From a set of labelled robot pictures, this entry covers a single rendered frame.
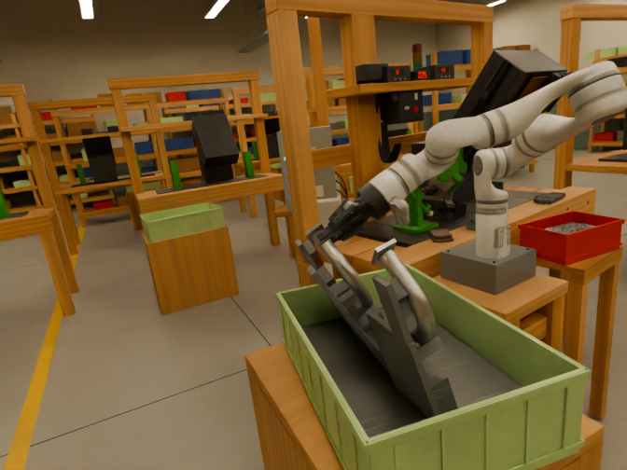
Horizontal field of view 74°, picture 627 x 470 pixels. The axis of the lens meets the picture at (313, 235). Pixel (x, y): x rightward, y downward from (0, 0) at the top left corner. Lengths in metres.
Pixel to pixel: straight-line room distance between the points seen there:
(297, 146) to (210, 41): 10.26
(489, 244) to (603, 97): 0.56
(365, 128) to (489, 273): 1.03
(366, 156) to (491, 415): 1.54
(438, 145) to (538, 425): 0.53
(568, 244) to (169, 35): 10.93
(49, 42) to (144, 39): 1.98
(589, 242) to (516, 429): 1.14
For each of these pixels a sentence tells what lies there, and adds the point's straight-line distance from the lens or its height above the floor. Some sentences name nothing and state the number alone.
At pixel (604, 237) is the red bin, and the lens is 1.92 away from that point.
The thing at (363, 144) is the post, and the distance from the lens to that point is 2.08.
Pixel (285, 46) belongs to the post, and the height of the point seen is 1.71.
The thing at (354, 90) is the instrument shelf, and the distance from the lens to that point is 1.95.
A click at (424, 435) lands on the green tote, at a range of 0.71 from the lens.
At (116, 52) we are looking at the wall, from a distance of 11.63.
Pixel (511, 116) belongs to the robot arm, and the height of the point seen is 1.38.
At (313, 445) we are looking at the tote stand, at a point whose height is 0.79.
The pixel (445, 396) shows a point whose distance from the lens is 0.88.
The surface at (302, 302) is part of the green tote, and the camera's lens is 1.20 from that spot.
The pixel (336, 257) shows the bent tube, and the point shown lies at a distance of 0.82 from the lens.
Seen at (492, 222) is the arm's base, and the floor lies 1.06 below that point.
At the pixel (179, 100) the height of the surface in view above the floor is 2.03.
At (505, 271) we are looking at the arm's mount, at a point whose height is 0.91.
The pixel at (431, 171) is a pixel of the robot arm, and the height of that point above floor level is 1.28.
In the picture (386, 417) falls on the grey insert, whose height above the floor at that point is 0.85.
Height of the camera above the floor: 1.41
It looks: 15 degrees down
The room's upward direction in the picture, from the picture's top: 6 degrees counter-clockwise
